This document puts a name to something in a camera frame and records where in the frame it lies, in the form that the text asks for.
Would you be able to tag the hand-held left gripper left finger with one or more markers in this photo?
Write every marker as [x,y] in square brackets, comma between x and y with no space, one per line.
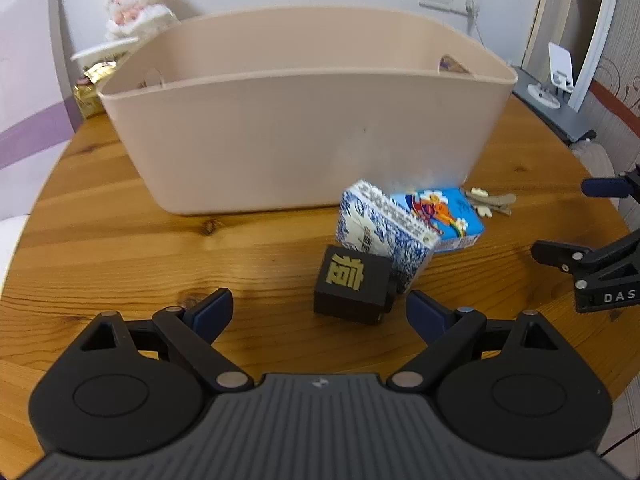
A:
[216,308]

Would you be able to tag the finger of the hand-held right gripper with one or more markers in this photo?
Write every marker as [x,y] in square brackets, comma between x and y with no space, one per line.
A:
[557,254]
[602,187]

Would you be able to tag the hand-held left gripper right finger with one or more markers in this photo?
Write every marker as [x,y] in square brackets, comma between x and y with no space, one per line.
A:
[424,312]

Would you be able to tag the black cube box gold print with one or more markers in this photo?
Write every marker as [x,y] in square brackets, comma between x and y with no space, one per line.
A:
[350,282]

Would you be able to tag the beige plastic basket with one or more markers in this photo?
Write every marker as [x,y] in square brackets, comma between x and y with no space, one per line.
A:
[280,135]

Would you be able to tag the grey cushion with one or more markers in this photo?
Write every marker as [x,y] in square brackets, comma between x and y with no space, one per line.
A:
[595,162]

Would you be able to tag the blue cartoon print box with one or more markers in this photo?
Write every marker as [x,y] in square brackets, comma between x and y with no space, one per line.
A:
[452,222]

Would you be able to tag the blue white patterned tissue pack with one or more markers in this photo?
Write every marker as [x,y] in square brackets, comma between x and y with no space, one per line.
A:
[372,230]

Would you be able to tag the white phone stand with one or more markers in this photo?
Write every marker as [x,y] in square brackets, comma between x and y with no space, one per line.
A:
[559,62]

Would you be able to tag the wooden shelf unit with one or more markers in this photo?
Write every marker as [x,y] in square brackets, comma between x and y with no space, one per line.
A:
[575,5]

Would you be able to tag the white bedding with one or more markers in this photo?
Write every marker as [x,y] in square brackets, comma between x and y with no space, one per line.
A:
[10,245]

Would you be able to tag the gold foil package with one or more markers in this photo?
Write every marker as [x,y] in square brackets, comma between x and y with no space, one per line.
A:
[90,92]

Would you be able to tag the purple grey headboard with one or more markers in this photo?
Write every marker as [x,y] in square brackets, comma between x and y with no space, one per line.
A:
[30,80]

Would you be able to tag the white curved frame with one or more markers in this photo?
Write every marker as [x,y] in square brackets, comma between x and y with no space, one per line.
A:
[602,25]

